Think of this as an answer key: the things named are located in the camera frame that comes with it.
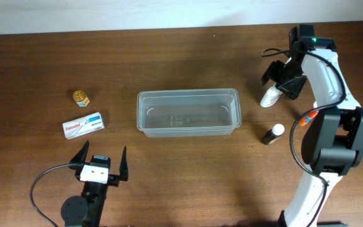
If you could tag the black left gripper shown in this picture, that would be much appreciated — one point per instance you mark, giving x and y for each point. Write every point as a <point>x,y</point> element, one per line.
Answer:
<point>113,180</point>

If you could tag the clear plastic container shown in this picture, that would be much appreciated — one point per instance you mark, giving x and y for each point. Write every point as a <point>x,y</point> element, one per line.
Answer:
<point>186,113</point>

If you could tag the dark bottle white cap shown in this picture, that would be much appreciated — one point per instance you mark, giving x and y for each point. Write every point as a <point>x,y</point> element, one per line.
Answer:
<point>273,134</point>

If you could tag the small gold-lidded jar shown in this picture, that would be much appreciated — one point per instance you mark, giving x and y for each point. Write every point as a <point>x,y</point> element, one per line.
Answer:
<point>80,98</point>

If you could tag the orange tube white cap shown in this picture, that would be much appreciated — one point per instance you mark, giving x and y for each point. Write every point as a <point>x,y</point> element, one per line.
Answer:
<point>308,118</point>

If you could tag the white Panadol medicine box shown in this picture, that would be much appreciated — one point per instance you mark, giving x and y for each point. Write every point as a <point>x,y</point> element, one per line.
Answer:
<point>83,125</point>

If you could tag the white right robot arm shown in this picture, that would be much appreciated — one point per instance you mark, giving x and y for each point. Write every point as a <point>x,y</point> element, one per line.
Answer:
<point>333,143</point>

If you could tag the white spray bottle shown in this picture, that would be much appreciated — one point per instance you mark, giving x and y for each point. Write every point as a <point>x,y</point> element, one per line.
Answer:
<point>271,96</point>

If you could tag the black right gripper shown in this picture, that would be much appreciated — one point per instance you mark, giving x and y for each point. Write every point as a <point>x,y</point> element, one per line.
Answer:
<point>272,72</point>

